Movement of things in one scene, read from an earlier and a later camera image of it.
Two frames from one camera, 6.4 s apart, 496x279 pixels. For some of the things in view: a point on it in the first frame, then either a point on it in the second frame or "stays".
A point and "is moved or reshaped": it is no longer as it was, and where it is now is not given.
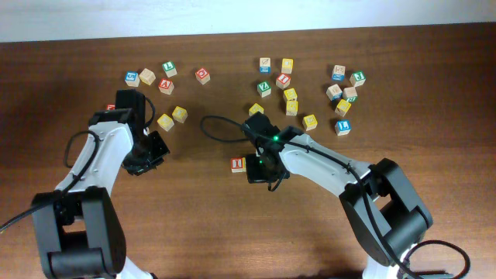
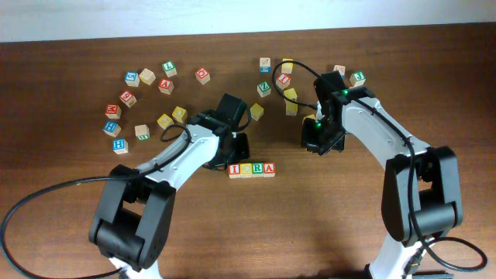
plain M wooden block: x=147 y=77 stays
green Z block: x=263 y=88 stays
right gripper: x=254 y=175 → x=309 y=139
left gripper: x=161 y=149 → x=244 y=153
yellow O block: x=255 y=108 stays
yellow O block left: x=180 y=114 stays
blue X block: x=339 y=73 stays
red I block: x=237 y=164 is moved or reshaped
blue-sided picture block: x=265 y=65 stays
